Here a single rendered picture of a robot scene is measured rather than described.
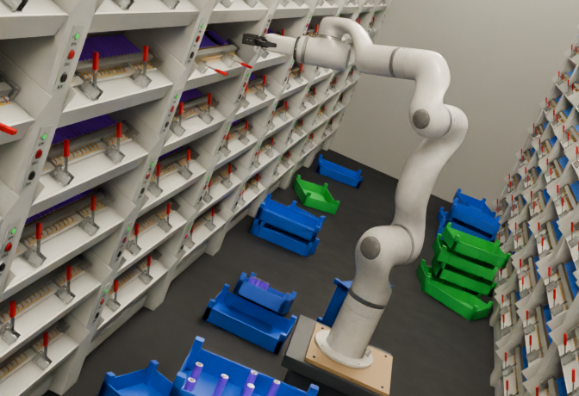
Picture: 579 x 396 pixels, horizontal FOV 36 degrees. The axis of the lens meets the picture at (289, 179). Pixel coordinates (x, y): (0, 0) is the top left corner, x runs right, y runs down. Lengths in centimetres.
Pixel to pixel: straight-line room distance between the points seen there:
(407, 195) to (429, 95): 29
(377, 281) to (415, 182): 31
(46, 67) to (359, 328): 141
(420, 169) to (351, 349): 58
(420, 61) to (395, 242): 51
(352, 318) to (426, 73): 74
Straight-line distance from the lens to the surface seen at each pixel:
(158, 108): 224
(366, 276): 257
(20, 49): 158
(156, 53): 223
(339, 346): 267
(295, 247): 421
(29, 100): 158
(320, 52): 272
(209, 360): 206
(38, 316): 215
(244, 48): 288
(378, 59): 260
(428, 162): 252
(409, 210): 255
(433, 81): 250
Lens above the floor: 139
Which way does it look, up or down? 15 degrees down
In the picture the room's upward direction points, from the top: 22 degrees clockwise
